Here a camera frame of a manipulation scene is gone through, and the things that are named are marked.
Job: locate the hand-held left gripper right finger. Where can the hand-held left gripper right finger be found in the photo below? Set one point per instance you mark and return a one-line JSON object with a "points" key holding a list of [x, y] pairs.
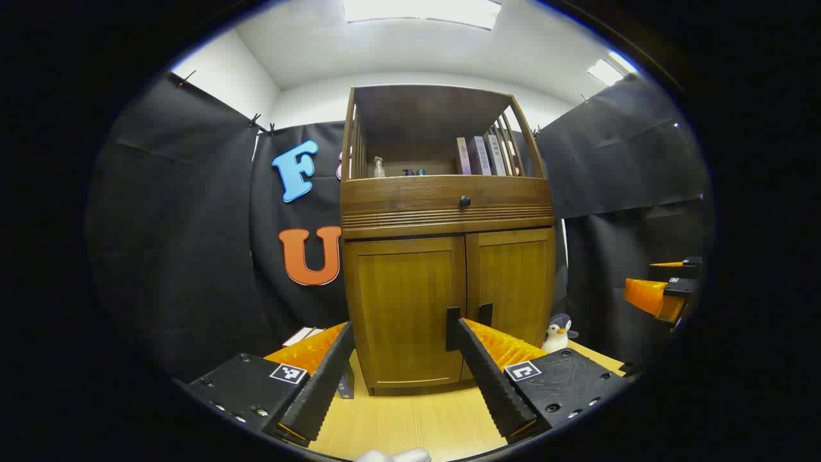
{"points": [[487, 378]]}

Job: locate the wooden double-door shoe cabinet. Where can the wooden double-door shoe cabinet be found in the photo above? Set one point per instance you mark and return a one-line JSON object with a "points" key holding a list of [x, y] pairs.
{"points": [[410, 115]]}

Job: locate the white book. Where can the white book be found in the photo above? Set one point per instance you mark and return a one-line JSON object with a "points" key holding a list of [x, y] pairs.
{"points": [[512, 157]]}

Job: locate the wooden shoe cabinet door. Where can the wooden shoe cabinet door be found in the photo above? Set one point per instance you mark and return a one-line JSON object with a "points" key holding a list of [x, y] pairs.
{"points": [[397, 301], [513, 276]]}

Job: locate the clear pump bottle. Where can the clear pump bottle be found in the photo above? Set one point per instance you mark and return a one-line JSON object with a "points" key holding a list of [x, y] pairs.
{"points": [[379, 169]]}

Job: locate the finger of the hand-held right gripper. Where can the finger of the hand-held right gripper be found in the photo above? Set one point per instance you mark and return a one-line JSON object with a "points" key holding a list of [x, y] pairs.
{"points": [[691, 262], [654, 296]]}

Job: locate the penguin plush toy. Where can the penguin plush toy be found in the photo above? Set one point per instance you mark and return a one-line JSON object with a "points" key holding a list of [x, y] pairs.
{"points": [[557, 337]]}

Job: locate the pink book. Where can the pink book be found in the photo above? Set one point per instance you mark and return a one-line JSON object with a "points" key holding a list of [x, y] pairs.
{"points": [[463, 157]]}

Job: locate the large ceiling light panel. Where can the large ceiling light panel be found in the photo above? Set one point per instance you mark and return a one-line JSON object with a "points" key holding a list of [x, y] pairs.
{"points": [[423, 11]]}

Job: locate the small ceiling light panel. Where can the small ceiling light panel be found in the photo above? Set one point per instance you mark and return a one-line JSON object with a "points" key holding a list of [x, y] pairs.
{"points": [[609, 69]]}

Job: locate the wooden drawer with black knob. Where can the wooden drawer with black knob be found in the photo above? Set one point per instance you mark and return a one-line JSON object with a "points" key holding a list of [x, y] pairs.
{"points": [[410, 196]]}

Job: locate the black backdrop cloth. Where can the black backdrop cloth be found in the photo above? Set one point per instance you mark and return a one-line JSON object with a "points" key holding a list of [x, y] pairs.
{"points": [[179, 224]]}

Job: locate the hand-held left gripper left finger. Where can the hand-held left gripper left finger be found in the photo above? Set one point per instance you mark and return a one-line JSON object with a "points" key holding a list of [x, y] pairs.
{"points": [[321, 385]]}

